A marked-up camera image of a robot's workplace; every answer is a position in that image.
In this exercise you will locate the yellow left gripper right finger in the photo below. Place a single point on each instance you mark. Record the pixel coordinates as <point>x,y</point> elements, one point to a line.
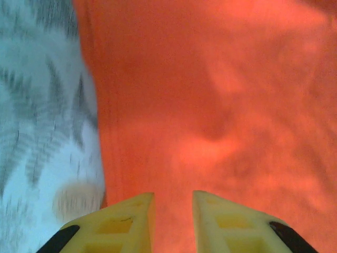
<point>231,229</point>

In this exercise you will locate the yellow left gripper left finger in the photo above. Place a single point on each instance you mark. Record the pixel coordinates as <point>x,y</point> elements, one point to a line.
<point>116,226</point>

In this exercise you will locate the orange t-shirt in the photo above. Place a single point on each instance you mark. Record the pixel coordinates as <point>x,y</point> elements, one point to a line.
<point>197,92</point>

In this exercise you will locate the floral tablecloth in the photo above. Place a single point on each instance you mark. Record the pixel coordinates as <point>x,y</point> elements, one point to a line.
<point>34,105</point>

